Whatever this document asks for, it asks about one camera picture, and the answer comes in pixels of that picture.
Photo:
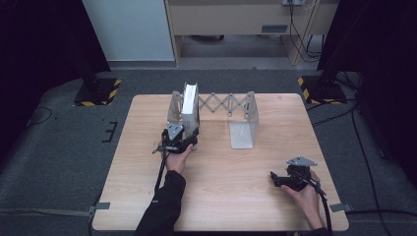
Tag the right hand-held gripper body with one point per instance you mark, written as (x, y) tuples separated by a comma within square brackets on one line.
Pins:
[(297, 175)]

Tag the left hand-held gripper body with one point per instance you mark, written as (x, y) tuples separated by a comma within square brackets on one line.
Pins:
[(173, 139)]

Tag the white book with grey figures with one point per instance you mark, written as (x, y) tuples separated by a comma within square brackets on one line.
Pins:
[(190, 106)]

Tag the expandable metal book stand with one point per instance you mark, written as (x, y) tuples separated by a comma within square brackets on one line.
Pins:
[(242, 114)]

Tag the person's left hand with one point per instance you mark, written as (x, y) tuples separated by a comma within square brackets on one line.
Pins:
[(177, 161)]

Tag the person's right hand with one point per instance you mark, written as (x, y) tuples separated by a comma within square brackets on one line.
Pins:
[(306, 201)]

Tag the grey tape strip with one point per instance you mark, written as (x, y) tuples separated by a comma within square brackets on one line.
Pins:
[(99, 207), (341, 207)]

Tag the black tape floor mark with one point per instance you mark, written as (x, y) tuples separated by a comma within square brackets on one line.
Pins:
[(110, 131)]

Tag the black stand with striped base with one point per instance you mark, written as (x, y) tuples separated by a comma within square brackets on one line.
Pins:
[(323, 90), (98, 91)]

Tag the white panel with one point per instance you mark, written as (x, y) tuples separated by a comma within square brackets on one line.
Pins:
[(129, 29)]

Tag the light wooden cabinet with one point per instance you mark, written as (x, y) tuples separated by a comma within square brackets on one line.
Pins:
[(229, 18)]

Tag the black curtain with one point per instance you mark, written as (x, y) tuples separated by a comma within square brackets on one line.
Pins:
[(39, 65), (387, 65)]

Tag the white power strip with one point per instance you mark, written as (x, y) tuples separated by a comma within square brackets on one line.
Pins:
[(294, 2)]

